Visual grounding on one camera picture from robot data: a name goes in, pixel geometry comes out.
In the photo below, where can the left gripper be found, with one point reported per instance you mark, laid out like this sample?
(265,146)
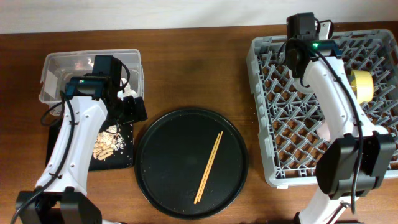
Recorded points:
(135,112)

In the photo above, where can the large white tissue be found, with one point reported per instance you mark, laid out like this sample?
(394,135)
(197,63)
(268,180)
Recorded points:
(128,91)

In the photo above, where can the food scraps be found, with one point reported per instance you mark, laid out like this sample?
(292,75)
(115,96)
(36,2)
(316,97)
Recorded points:
(108,142)

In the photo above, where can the pink cup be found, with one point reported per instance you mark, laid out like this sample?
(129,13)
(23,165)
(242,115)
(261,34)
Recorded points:
(323,131)

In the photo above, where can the yellow bowl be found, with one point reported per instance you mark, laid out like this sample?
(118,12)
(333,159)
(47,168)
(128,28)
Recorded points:
(362,85)

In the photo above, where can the grey plate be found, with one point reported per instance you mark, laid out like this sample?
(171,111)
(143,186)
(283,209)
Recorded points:
(303,88)

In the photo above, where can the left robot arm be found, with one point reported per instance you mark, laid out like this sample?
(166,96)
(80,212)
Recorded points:
(90,104)

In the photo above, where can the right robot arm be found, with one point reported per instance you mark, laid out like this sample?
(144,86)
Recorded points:
(360,152)

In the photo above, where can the grey dishwasher rack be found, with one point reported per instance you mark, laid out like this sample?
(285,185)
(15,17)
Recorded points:
(288,119)

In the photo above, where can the black rectangular tray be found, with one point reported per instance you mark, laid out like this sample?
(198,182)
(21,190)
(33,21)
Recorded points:
(119,160)

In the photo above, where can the round black tray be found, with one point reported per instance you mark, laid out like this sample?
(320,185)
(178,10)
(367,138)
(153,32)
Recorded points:
(191,163)

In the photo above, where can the clear plastic bin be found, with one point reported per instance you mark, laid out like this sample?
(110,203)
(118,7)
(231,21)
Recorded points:
(60,67)

